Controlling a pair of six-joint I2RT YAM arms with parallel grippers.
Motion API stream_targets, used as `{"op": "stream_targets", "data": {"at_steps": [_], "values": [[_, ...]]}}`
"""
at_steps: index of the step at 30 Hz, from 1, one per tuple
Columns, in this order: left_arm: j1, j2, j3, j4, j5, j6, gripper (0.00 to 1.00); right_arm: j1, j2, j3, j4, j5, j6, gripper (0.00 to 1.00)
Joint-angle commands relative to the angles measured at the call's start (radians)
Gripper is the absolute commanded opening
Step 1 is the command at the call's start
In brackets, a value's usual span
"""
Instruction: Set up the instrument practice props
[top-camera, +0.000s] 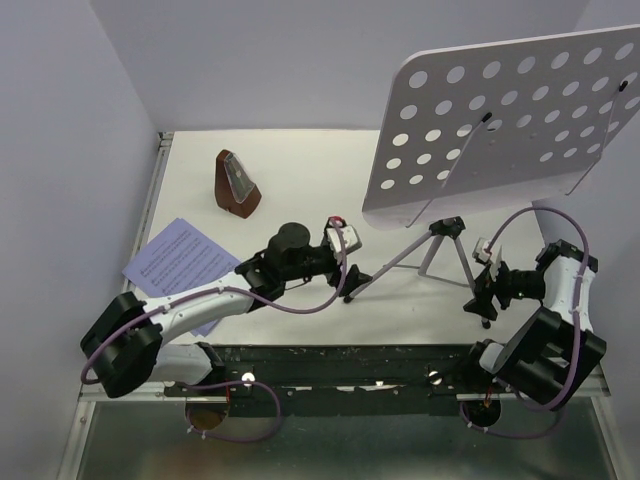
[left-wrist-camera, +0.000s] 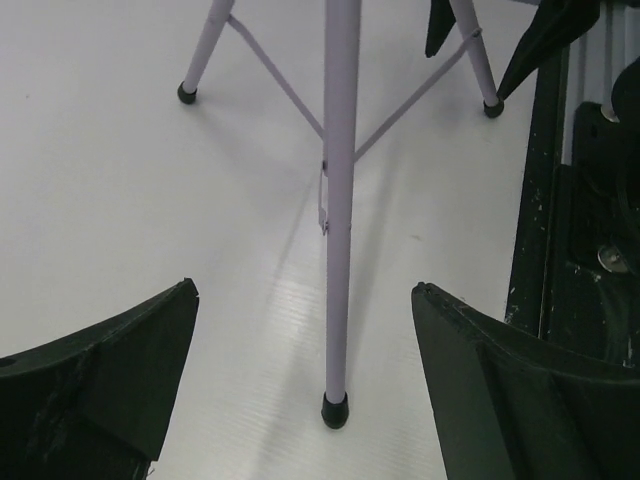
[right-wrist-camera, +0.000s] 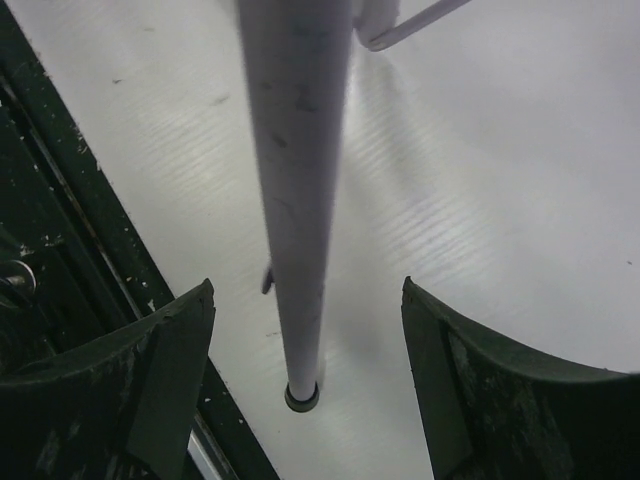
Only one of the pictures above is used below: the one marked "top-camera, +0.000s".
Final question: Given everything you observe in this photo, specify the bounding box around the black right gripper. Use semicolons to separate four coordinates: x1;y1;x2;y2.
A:
463;255;547;321

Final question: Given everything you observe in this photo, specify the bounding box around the lilac perforated music stand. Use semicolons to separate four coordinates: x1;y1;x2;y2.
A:
362;25;639;275

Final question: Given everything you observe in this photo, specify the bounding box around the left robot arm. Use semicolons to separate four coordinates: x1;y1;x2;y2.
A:
80;216;371;398

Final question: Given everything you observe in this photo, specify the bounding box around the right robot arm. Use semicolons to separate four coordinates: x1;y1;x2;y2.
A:
459;238;607;411

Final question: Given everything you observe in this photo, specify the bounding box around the brown wooden metronome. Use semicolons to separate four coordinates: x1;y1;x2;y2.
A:
214;149;262;219

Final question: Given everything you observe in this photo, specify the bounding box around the lilac sheet music page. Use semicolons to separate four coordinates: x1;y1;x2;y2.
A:
122;218;240;298
191;320;219;337

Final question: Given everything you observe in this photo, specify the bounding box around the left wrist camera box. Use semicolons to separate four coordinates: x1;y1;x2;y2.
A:
324;216;362;260

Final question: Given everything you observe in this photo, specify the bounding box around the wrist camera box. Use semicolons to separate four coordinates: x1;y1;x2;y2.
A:
472;237;502;265
324;216;362;260

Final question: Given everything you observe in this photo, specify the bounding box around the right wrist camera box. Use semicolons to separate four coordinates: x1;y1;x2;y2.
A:
472;237;502;265

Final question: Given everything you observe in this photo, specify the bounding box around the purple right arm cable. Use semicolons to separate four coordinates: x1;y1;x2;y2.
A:
459;205;597;440

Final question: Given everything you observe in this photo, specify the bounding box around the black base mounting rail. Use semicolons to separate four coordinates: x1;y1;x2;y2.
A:
195;344;492;418

